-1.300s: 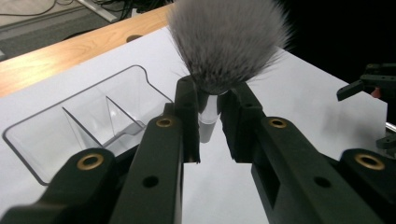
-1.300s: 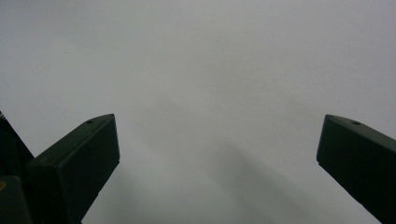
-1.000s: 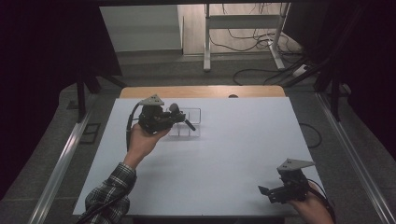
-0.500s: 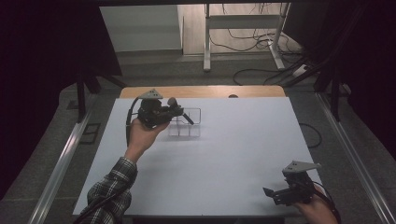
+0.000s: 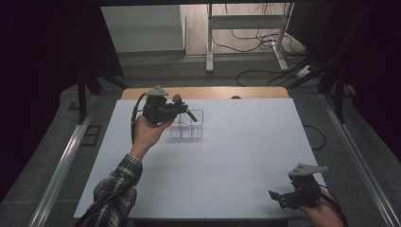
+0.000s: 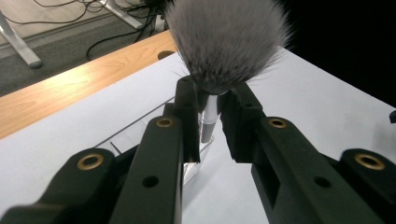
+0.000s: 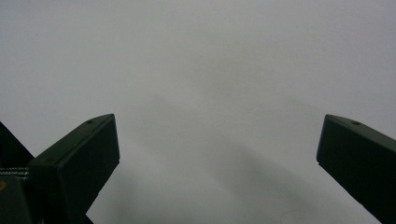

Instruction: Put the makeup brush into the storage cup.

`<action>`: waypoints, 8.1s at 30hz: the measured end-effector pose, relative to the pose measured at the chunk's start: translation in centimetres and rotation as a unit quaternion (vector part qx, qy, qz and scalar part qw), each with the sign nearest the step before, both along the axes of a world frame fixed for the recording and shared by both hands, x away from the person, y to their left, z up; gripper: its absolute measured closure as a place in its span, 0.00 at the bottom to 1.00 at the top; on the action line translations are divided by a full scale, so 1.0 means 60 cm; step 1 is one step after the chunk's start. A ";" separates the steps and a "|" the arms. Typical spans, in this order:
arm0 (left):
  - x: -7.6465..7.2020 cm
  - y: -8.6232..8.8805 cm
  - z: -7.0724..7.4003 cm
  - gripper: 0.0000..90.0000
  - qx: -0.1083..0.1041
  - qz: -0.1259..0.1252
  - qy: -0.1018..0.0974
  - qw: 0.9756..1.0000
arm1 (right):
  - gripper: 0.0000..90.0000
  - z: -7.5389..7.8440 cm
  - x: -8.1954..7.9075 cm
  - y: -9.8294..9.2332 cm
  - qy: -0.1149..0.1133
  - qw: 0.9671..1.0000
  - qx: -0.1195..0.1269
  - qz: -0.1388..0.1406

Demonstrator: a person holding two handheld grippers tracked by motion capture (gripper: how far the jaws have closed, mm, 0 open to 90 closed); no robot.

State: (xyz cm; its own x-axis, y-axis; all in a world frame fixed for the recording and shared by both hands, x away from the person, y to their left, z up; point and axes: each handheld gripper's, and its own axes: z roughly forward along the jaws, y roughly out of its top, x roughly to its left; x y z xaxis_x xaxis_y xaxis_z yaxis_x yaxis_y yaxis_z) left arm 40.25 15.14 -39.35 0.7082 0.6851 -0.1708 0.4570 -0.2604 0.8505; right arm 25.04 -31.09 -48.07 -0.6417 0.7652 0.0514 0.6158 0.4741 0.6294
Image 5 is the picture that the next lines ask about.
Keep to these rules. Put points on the person's right hand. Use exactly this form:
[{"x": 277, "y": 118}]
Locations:
[{"x": 321, "y": 216}]

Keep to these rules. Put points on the black floor plate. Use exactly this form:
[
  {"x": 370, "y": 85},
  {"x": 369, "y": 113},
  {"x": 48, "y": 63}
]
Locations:
[{"x": 91, "y": 135}]

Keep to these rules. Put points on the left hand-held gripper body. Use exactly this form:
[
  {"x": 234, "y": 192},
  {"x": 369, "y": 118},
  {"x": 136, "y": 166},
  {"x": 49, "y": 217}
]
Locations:
[{"x": 156, "y": 108}]

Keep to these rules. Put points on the white cabinet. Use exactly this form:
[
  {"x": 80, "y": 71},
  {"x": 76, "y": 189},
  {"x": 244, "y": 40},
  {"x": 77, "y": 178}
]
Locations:
[{"x": 142, "y": 28}]

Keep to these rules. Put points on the black metal stand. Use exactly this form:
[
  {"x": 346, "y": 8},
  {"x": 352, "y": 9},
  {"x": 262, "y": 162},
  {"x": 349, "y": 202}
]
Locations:
[
  {"x": 82, "y": 97},
  {"x": 339, "y": 101}
]

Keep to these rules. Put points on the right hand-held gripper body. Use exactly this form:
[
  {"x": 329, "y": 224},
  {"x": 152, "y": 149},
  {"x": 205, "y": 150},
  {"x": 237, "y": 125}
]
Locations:
[{"x": 304, "y": 189}]

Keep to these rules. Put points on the white metal desk frame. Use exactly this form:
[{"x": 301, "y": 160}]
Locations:
[{"x": 246, "y": 22}]

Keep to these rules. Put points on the white power strip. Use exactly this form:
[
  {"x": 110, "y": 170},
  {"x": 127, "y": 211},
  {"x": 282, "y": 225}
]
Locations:
[{"x": 304, "y": 72}]

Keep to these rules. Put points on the clear plastic divided organizer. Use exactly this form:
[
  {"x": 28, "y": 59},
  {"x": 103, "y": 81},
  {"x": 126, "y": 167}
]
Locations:
[{"x": 189, "y": 129}]

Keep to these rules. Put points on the white table mat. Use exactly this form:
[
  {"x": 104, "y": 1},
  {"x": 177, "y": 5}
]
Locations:
[{"x": 201, "y": 176}]

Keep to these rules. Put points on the person's left hand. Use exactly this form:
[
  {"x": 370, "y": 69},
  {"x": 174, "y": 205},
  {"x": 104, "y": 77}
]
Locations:
[{"x": 146, "y": 135}]

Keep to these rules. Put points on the aluminium rail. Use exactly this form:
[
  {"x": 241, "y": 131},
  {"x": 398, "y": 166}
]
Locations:
[
  {"x": 63, "y": 164},
  {"x": 359, "y": 164}
]

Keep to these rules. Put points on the dark curtain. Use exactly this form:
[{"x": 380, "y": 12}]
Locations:
[
  {"x": 372, "y": 63},
  {"x": 38, "y": 78}
]

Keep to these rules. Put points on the wooden table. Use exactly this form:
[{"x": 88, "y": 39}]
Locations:
[{"x": 214, "y": 93}]

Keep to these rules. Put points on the black makeup brush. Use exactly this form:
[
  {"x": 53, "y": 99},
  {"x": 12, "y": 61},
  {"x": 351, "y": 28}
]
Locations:
[{"x": 188, "y": 114}]

